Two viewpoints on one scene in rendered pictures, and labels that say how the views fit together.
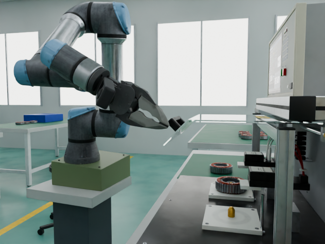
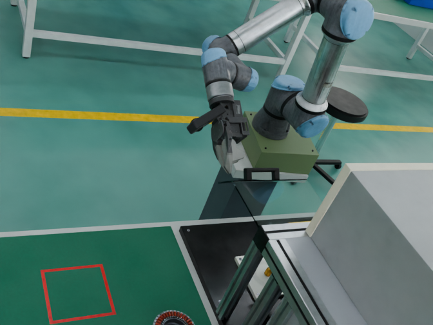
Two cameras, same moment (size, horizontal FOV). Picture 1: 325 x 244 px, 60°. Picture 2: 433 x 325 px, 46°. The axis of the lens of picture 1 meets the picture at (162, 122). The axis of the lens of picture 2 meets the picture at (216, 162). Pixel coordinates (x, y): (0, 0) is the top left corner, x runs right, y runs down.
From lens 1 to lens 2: 1.05 m
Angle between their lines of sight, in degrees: 49
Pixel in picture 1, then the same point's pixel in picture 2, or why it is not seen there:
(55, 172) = not seen: hidden behind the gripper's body
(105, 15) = (332, 9)
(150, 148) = not seen: outside the picture
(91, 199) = (235, 170)
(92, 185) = (252, 158)
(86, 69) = (212, 91)
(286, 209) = (234, 288)
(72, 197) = not seen: hidden behind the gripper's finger
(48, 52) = (203, 59)
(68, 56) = (210, 72)
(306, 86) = (316, 233)
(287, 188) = (239, 276)
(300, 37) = (332, 192)
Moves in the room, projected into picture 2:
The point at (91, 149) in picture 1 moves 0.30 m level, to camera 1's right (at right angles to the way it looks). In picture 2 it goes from (274, 126) to (327, 177)
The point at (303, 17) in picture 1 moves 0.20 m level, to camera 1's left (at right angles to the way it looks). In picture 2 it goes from (342, 179) to (282, 122)
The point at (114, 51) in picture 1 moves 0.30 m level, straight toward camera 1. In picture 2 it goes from (328, 50) to (272, 61)
